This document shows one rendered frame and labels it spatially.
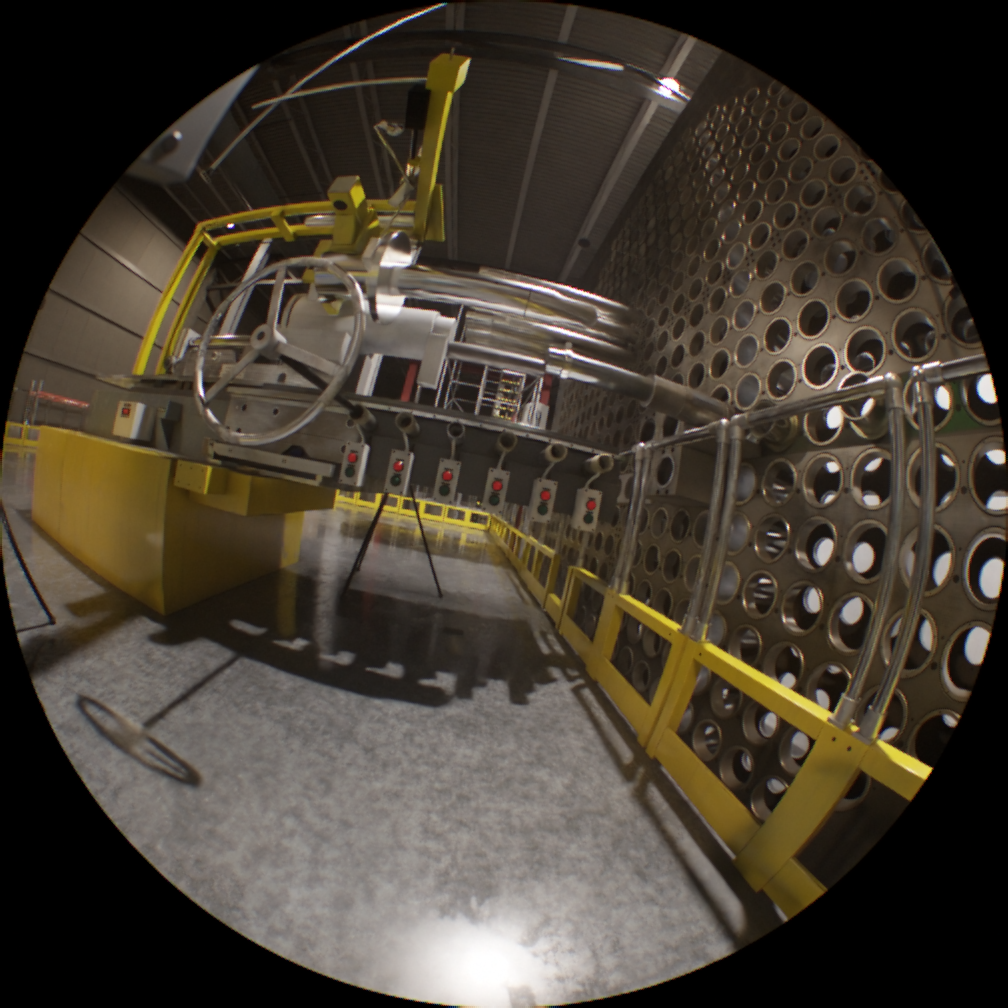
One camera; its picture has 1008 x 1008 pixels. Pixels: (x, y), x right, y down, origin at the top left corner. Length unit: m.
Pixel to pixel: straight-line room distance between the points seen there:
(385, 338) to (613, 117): 8.61
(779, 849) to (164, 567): 1.88
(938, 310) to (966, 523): 0.79
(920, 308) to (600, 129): 8.64
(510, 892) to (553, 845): 0.16
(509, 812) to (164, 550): 1.36
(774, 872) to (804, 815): 0.15
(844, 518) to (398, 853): 1.77
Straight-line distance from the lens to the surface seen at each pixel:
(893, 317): 1.87
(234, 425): 1.70
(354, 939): 0.68
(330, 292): 1.49
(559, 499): 1.31
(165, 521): 1.45
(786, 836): 0.84
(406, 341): 1.58
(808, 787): 0.79
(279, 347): 0.68
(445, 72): 1.44
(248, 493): 1.30
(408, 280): 1.37
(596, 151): 10.12
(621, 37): 8.94
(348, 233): 1.58
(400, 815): 0.81
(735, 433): 1.01
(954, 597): 1.49
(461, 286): 1.33
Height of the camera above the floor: 0.65
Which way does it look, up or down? level
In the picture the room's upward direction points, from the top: 11 degrees clockwise
